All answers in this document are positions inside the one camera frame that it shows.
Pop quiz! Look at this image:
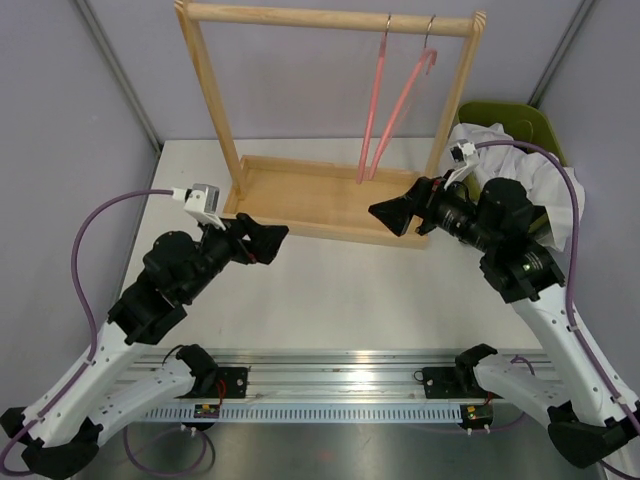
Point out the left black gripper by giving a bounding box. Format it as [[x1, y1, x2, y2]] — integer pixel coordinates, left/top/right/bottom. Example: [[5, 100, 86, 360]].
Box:
[[181, 211, 289, 303]]

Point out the pink hanger with white shirt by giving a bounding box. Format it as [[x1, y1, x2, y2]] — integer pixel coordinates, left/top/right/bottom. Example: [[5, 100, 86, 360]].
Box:
[[356, 14, 392, 184]]

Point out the white shirt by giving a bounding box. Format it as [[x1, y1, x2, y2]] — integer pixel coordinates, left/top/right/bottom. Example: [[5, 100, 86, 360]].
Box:
[[449, 123, 585, 251]]

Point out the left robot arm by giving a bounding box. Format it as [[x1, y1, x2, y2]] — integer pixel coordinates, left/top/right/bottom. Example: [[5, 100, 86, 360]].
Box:
[[1, 213, 289, 479]]

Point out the pink hanger with black shirt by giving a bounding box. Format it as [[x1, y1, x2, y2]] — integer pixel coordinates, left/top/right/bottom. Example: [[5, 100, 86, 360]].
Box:
[[363, 16, 438, 181]]

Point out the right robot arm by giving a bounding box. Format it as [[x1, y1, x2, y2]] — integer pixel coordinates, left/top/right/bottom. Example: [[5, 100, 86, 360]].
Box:
[[369, 177, 639, 468]]

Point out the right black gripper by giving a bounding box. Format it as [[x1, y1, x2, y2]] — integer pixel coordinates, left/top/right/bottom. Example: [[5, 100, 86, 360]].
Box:
[[371, 170, 500, 254]]

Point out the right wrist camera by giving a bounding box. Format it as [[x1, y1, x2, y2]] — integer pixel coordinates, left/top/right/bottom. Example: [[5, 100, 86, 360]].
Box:
[[445, 140, 480, 190]]

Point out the aluminium mounting rail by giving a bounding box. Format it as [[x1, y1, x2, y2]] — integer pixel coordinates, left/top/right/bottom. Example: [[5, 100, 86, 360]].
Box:
[[141, 350, 484, 424]]

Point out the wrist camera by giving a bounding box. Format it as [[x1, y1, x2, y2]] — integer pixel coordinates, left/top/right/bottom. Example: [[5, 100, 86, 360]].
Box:
[[171, 184, 226, 231], [445, 140, 480, 190]]

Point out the green plastic basket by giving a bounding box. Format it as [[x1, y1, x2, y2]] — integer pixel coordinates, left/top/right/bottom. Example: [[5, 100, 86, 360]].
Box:
[[453, 101, 569, 243]]

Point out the wooden clothes rack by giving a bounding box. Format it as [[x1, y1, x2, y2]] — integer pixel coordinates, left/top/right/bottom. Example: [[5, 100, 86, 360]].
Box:
[[174, 1, 487, 249]]

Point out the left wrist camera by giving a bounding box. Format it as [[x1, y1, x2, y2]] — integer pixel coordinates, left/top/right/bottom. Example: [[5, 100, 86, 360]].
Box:
[[171, 184, 226, 231]]

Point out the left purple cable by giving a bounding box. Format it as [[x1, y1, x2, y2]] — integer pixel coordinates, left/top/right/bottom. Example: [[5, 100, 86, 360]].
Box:
[[0, 188, 216, 475]]

